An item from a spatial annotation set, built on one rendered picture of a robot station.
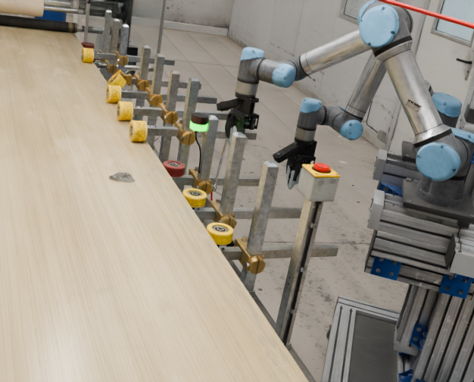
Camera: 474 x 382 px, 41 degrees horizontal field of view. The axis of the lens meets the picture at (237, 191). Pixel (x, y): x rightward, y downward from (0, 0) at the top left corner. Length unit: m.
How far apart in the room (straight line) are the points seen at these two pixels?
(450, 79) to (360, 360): 3.31
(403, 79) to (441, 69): 3.75
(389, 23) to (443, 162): 0.42
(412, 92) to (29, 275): 1.15
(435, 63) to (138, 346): 4.71
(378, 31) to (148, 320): 1.03
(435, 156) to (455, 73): 3.64
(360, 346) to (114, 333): 1.58
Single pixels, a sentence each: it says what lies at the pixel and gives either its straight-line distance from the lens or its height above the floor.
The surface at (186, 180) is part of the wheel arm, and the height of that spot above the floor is 0.85.
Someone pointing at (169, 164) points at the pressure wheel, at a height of 0.90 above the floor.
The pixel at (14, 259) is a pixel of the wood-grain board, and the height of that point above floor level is 0.90.
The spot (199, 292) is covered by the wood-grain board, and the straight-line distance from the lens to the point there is 1.56.
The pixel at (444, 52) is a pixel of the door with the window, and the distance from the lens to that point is 5.67.
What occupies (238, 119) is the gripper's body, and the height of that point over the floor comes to 1.12.
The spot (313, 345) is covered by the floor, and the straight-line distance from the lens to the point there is 3.08.
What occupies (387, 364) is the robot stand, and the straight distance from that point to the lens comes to 2.74.
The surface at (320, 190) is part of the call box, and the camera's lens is 1.53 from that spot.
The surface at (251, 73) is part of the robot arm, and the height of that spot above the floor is 1.29.
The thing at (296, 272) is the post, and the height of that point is 0.94.
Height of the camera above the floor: 1.72
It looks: 22 degrees down
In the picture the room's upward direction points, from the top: 10 degrees clockwise
